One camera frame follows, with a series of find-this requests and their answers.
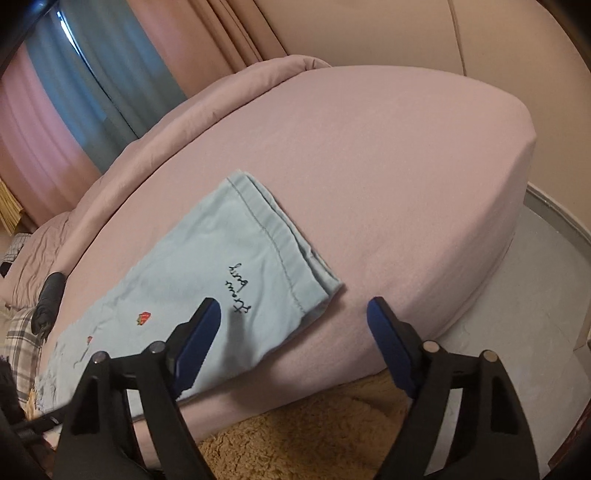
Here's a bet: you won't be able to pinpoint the light blue denim pants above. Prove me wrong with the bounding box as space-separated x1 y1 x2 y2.
35 171 342 412

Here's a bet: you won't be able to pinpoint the plaid pillow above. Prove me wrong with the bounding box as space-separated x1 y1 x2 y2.
1 233 53 407

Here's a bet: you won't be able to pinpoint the brown fluffy rug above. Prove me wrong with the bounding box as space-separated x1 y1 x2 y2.
198 371 410 479

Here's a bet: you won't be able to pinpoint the folded dark grey pants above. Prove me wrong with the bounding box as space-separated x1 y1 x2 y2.
31 272 66 341

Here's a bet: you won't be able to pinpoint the pink folded duvet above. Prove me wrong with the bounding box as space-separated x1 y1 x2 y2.
1 55 329 309

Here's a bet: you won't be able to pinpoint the pink bed sheet mattress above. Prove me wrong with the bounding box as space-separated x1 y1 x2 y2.
40 66 536 440

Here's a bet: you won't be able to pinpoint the pink and blue curtain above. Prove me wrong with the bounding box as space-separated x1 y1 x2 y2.
1 1 284 225

